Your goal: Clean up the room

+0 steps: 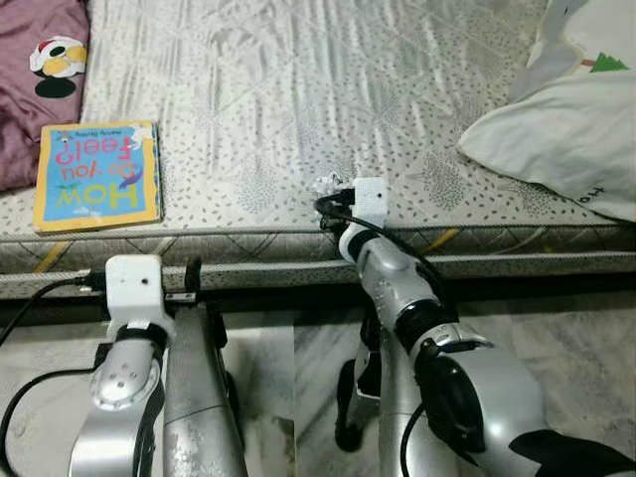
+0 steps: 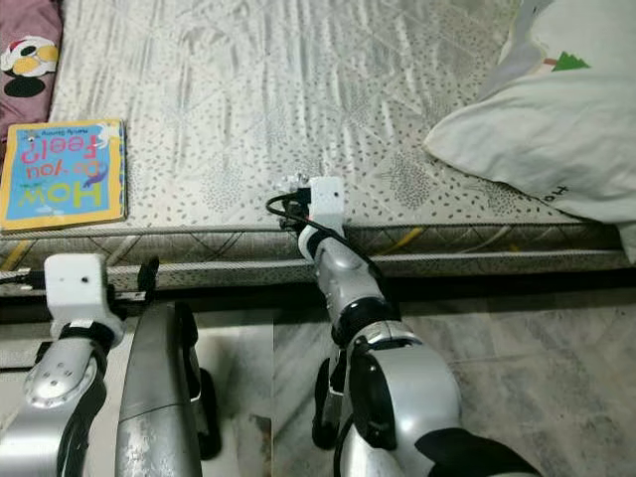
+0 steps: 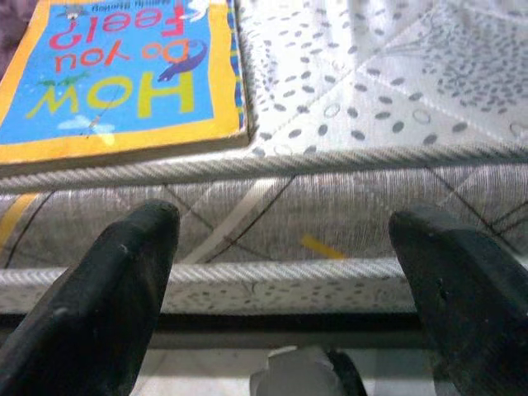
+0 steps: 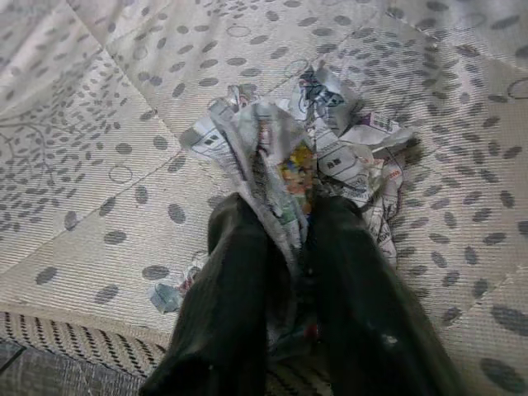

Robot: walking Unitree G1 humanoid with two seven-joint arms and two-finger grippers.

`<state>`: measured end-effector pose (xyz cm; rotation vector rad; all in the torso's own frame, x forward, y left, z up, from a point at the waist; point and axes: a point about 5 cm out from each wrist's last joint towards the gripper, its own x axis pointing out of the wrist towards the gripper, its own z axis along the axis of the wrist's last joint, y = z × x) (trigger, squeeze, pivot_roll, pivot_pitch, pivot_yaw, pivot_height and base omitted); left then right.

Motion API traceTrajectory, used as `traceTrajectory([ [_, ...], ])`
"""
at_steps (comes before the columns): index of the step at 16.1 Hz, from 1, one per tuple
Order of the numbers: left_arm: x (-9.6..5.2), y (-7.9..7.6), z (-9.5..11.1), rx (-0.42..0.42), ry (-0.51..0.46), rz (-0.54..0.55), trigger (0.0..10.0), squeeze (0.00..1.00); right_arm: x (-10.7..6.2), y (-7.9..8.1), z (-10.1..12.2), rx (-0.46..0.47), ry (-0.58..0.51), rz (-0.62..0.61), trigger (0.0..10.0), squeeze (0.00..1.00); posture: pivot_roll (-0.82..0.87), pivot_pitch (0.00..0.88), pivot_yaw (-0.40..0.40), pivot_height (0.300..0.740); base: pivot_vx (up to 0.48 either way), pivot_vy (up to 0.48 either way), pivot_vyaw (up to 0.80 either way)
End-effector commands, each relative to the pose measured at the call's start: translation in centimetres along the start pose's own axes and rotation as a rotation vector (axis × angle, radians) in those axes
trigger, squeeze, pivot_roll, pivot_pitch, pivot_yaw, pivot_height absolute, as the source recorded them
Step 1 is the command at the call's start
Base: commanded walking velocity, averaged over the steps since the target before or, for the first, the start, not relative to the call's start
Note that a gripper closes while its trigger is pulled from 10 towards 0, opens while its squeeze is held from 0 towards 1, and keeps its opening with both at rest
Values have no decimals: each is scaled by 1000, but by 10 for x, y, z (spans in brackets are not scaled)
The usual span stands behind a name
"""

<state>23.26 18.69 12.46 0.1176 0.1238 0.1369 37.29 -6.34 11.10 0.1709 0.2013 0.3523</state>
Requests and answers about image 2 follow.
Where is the silver left robot leg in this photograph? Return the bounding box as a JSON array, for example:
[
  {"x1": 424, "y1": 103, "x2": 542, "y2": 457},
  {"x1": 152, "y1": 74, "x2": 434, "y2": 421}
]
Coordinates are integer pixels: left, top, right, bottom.
[{"x1": 114, "y1": 301, "x2": 222, "y2": 477}]

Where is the white quilted mattress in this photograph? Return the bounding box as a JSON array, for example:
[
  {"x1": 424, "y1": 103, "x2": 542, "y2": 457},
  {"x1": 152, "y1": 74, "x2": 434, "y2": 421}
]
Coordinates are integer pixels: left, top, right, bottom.
[{"x1": 0, "y1": 0, "x2": 636, "y2": 289}]

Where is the yellow-bordered blue children's book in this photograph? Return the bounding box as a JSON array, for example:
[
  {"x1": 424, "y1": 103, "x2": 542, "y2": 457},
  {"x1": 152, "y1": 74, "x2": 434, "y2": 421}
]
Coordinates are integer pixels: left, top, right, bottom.
[{"x1": 1, "y1": 118, "x2": 128, "y2": 235}]

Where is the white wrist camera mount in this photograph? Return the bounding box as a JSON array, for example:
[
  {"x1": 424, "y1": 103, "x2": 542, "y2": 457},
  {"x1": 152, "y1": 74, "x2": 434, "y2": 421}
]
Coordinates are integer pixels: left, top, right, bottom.
[
  {"x1": 44, "y1": 252, "x2": 113, "y2": 327},
  {"x1": 308, "y1": 177, "x2": 347, "y2": 238}
]

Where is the purple cartoon-print blanket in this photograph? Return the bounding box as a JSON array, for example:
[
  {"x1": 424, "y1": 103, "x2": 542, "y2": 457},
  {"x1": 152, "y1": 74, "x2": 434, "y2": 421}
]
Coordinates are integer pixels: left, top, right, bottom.
[{"x1": 0, "y1": 0, "x2": 63, "y2": 125}]

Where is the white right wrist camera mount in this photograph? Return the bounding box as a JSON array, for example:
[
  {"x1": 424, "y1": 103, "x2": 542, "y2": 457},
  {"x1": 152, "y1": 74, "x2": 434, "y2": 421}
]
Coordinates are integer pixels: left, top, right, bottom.
[{"x1": 308, "y1": 177, "x2": 347, "y2": 238}]

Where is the white pillow with tree print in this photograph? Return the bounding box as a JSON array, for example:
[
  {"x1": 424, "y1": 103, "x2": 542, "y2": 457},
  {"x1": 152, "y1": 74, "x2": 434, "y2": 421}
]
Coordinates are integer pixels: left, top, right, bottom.
[{"x1": 422, "y1": 0, "x2": 636, "y2": 262}]

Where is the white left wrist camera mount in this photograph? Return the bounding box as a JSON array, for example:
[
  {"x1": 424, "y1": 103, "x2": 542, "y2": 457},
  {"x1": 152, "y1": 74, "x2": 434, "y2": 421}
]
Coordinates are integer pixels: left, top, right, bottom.
[{"x1": 44, "y1": 252, "x2": 113, "y2": 327}]

